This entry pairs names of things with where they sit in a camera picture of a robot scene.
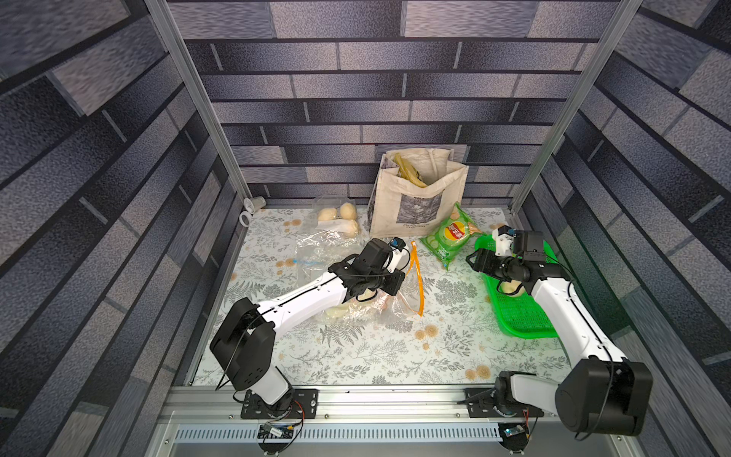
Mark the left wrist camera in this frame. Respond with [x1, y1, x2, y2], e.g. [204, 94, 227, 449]
[386, 237, 410, 272]

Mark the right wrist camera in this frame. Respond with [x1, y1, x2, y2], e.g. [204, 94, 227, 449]
[492, 225, 516, 257]

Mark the beige canvas tote bag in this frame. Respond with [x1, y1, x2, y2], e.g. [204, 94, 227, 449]
[367, 148, 469, 238]

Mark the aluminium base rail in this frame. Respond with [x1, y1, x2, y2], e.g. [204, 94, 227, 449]
[149, 385, 624, 456]

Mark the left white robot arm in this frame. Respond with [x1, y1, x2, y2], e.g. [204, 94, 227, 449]
[209, 237, 412, 411]

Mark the white cup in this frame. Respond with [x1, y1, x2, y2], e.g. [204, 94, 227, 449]
[239, 196, 267, 228]

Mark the yellow snack packet in tote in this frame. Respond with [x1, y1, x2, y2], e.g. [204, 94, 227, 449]
[392, 152, 428, 189]

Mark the beige round fruit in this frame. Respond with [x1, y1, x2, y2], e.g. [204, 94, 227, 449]
[499, 281, 525, 297]

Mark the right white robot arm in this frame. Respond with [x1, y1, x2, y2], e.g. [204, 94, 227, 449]
[466, 226, 653, 441]

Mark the right aluminium frame post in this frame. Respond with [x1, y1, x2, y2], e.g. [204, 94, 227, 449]
[508, 0, 643, 216]

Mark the right circuit board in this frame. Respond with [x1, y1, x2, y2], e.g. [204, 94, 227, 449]
[498, 424, 531, 454]

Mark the aluminium frame post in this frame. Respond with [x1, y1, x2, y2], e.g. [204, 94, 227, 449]
[145, 0, 252, 198]
[508, 0, 643, 216]

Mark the green plastic basket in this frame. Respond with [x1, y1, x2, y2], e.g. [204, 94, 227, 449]
[475, 234, 558, 339]

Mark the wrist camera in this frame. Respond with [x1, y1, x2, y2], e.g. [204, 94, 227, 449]
[492, 225, 516, 257]
[386, 237, 410, 272]

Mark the circuit board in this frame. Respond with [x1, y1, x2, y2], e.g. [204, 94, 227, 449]
[257, 422, 302, 442]
[498, 424, 531, 454]

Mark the blue zip clear bag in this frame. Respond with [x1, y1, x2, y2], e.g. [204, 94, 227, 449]
[294, 230, 357, 284]

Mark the left circuit board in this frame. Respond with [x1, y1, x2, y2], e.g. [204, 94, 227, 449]
[257, 422, 302, 442]

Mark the left aluminium frame post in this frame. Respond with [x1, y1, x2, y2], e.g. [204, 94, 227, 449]
[145, 0, 252, 198]

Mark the green chips bag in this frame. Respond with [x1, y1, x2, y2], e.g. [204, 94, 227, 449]
[420, 203, 484, 270]

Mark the clear bag of buns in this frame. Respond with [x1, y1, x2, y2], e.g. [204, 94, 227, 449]
[303, 195, 363, 239]

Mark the clear orange zip-top bag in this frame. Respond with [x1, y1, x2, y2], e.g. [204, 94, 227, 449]
[323, 238, 426, 324]

